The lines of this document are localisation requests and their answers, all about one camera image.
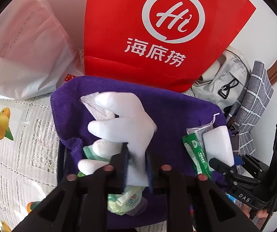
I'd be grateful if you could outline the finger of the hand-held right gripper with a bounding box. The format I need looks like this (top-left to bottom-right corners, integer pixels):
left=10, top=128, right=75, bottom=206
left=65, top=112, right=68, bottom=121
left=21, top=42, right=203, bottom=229
left=234, top=154, right=262, bottom=170
left=209, top=158, right=238, bottom=177

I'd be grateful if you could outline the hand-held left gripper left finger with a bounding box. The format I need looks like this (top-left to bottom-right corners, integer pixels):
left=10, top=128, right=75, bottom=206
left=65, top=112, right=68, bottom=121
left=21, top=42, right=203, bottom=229
left=13, top=142, right=130, bottom=232

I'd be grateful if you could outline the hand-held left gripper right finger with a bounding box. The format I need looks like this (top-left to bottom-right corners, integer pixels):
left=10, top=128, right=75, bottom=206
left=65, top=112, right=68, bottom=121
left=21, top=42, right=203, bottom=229
left=144, top=150, right=260, bottom=232

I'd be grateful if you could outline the mesh pouch of white pads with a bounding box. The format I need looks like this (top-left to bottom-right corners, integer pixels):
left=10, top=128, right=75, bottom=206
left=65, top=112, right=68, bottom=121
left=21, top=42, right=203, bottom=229
left=186, top=113, right=235, bottom=167

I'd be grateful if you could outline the green sachet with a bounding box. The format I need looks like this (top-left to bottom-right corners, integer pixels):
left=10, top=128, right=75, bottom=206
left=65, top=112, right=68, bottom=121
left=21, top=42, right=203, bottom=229
left=182, top=133, right=213, bottom=180

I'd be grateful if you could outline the green wet wipes pack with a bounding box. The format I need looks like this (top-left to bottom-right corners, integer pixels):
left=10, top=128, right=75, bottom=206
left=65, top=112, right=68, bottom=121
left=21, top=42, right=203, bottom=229
left=77, top=144, right=149, bottom=216

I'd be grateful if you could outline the white glove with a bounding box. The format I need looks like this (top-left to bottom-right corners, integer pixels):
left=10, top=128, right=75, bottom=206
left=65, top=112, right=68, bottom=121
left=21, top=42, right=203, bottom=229
left=77, top=92, right=158, bottom=189

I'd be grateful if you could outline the white tissue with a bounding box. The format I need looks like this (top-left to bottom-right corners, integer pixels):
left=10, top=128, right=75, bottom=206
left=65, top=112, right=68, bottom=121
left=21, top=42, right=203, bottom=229
left=80, top=93, right=116, bottom=122

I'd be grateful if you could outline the purple towel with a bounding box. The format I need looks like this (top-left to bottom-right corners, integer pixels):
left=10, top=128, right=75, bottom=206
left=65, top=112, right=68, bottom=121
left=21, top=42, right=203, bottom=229
left=50, top=76, right=233, bottom=230

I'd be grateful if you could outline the person's right hand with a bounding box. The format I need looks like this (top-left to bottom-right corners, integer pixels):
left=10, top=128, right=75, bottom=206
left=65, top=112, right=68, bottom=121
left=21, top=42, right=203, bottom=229
left=244, top=206, right=269, bottom=226

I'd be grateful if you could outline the grey checked cushion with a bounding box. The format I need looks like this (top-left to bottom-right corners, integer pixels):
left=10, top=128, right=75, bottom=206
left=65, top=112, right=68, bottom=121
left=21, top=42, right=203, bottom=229
left=227, top=60, right=274, bottom=161

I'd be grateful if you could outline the grey backpack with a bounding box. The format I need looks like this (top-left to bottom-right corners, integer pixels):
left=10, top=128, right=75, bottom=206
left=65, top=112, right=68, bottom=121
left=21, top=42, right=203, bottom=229
left=192, top=46, right=252, bottom=113

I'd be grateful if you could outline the red paper bag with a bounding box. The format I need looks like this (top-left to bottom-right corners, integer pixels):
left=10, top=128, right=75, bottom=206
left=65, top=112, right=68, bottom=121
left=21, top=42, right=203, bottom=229
left=83, top=0, right=257, bottom=93

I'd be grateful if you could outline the white plastic shopping bag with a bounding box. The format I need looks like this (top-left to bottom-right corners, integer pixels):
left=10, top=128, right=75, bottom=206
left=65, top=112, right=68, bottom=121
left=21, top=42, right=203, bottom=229
left=0, top=0, right=86, bottom=100

